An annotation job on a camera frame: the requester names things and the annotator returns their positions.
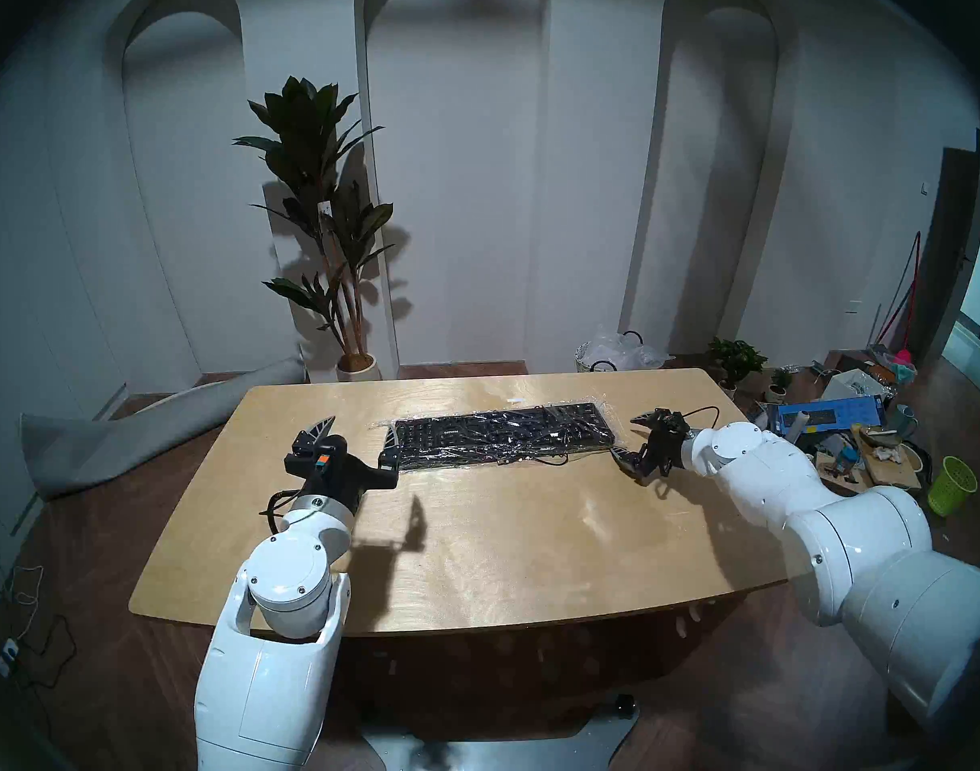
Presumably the black computer keyboard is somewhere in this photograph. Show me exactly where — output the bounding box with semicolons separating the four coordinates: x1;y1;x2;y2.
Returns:
392;402;617;474

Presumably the blue keyboard box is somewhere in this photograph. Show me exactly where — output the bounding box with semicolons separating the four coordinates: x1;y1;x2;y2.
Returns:
778;396;889;435

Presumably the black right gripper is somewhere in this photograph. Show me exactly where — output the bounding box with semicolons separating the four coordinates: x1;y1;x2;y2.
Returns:
609;408;692;486

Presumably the white appliance box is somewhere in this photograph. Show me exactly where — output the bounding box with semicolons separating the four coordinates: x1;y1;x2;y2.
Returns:
819;368;897;402

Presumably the brown cardboard box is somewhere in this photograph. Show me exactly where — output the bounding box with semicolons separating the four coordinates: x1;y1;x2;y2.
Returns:
815;464;869;498

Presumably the white basket with black handles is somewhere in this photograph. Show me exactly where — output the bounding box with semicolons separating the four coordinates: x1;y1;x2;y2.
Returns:
574;328;648;373

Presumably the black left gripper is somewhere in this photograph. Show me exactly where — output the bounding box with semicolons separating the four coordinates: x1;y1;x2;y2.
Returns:
285;414;401;516

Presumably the crumpled clear plastic bag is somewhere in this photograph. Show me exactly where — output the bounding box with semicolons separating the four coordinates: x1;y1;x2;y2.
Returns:
586;324;672;371

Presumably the lime green waste basket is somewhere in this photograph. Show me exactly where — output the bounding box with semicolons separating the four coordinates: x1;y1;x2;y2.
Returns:
928;455;980;518

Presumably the wooden cutting board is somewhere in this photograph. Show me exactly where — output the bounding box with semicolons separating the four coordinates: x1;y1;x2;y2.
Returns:
851;428;924;490

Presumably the black floor cable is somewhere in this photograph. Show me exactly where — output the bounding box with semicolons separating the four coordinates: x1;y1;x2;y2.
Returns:
12;613;78;690

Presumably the red handled broom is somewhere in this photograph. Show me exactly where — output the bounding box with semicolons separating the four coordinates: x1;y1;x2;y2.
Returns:
876;231;924;369

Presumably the rolled grey carpet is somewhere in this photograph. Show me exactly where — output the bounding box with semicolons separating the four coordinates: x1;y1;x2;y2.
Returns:
20;356;308;501

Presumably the tall dark green plant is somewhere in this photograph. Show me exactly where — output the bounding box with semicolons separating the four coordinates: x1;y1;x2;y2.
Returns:
233;75;396;361

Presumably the clear plastic wrapping film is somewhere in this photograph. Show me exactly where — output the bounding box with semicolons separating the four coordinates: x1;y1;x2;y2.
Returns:
370;395;629;478

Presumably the small bushy potted plant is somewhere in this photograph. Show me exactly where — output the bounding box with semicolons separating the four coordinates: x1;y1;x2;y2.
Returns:
707;337;769;398

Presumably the dark brown door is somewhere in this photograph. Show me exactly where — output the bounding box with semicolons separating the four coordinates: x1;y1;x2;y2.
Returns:
912;145;980;361

